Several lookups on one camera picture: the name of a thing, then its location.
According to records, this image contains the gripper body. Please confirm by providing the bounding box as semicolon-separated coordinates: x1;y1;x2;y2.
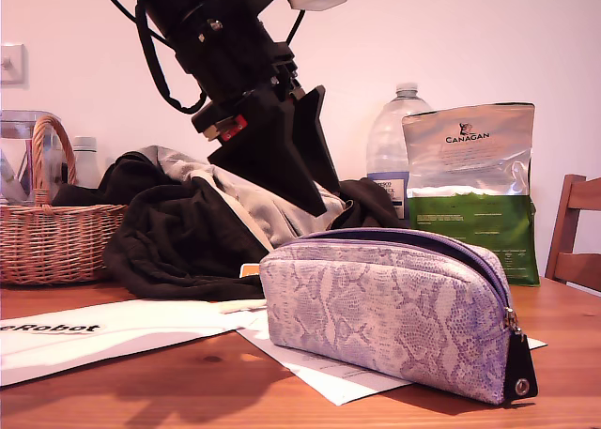
163;0;301;140

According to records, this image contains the purple snakeskin pencil case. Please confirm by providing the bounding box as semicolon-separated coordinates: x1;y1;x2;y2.
257;226;541;406

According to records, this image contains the large clear water bottle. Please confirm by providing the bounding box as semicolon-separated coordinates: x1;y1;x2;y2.
365;82;436;222

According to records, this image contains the dark brown grey-lined jacket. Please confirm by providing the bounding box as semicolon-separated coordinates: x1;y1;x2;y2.
52;145;414;315

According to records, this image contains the silver green Canagan bag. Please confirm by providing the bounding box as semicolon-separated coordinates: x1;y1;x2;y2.
401;102;542;288

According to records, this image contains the white bottle grey cap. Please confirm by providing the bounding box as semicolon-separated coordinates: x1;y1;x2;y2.
72;136;102;190

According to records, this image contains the white printed letter sheet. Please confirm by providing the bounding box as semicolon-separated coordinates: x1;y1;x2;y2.
237;323;549;406

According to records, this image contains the clear glass jug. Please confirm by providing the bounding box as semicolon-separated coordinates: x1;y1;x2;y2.
0;109;65;205

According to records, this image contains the woven wicker basket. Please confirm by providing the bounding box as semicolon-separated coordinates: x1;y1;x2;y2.
0;115;131;287

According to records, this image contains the white LeRobot printed sheet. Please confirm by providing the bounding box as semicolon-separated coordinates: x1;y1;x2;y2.
0;299;264;389

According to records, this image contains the brown wooden chair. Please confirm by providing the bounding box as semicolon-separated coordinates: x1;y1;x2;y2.
544;174;601;299

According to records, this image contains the thin black cable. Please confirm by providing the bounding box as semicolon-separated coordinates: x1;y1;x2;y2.
92;0;170;43
281;9;307;45

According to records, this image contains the thick black sleeved cable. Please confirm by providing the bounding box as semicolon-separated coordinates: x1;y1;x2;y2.
133;1;208;115

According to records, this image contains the white wall switch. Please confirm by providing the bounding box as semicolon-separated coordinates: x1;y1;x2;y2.
0;43;30;90

